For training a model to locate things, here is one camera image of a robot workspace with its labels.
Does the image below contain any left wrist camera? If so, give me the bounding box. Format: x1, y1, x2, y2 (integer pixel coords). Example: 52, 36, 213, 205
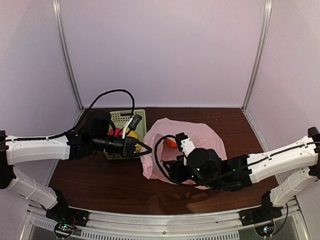
122, 114, 143, 139

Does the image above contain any green perforated plastic basket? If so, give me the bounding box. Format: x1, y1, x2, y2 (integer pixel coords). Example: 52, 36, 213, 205
104, 109, 147, 160

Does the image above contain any pink red apple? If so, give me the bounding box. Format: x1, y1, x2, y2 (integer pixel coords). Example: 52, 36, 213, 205
109, 127, 123, 137

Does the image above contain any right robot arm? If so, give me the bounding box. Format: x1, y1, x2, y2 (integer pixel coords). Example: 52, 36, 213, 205
163, 127, 320, 221

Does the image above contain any front aluminium rail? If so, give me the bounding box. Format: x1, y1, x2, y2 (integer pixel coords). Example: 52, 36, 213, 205
24, 199, 301, 240

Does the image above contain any left aluminium frame post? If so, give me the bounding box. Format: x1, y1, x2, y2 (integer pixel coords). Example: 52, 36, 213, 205
52, 0, 84, 112

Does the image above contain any left circuit board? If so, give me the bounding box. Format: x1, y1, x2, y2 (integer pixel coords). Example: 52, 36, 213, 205
53, 222, 76, 238

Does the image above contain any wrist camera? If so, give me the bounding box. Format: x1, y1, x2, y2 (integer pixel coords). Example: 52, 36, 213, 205
175, 132, 196, 166
122, 114, 143, 139

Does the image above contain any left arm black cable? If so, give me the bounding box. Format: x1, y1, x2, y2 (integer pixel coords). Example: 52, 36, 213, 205
0, 89, 136, 145

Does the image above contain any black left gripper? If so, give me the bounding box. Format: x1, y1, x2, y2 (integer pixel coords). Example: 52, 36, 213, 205
92, 134, 152, 159

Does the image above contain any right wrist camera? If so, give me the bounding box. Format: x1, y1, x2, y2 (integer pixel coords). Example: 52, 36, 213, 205
175, 132, 196, 166

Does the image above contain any aluminium frame post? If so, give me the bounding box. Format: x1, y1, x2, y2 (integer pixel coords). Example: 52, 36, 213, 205
52, 0, 84, 112
241, 0, 273, 112

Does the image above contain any pink plastic bag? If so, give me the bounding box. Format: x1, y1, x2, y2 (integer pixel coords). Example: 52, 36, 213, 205
140, 118, 227, 185

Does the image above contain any right circuit board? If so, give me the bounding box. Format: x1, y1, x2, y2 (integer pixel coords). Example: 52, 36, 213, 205
254, 222, 275, 238

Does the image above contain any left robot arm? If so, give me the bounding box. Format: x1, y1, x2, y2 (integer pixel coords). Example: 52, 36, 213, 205
0, 111, 152, 222

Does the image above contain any orange fruit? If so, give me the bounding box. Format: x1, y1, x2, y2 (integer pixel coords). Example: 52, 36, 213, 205
166, 138, 178, 148

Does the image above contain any circuit board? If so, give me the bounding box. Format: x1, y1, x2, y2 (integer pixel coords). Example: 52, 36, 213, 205
53, 222, 76, 238
254, 222, 275, 238

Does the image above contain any right aluminium frame post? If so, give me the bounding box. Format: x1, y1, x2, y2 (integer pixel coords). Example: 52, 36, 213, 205
241, 0, 273, 112

